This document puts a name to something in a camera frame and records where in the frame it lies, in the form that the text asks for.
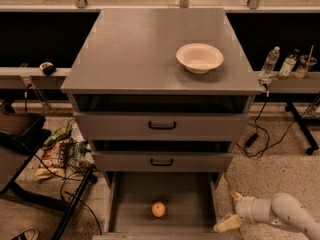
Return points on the black table leg with caster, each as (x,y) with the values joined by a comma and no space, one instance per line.
(304,123)

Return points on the plastic cup with straw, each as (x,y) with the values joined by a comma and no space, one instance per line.
(306,62)

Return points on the white bowl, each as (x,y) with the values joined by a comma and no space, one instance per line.
(199,58)

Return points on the clear water bottle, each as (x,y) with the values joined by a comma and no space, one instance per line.
(270,63)

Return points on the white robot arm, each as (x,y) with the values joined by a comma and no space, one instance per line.
(282,211)

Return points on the grey drawer cabinet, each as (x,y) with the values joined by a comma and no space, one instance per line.
(128,64)

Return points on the grey drawer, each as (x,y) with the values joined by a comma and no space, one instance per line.
(161,126)
(189,198)
(162,161)

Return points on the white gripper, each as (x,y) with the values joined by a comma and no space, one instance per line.
(245,209)

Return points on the orange fruit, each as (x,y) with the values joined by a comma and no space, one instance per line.
(158,209)

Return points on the small black yellow device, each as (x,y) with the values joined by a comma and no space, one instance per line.
(47,68)

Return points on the grey top drawer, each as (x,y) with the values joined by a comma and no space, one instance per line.
(161,126)

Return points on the shoe with white stripes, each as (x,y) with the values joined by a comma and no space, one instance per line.
(29,234)

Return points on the black cart frame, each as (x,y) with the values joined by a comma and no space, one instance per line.
(22,135)

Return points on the green snack bag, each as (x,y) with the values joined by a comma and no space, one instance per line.
(61,133)

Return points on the dark drink bottle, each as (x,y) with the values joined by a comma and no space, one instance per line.
(288,64)

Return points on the brown snack bag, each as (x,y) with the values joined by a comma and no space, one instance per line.
(53,162)

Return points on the grey bottom drawer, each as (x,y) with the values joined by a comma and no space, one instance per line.
(189,198)

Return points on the grey middle drawer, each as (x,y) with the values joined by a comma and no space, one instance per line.
(162,161)

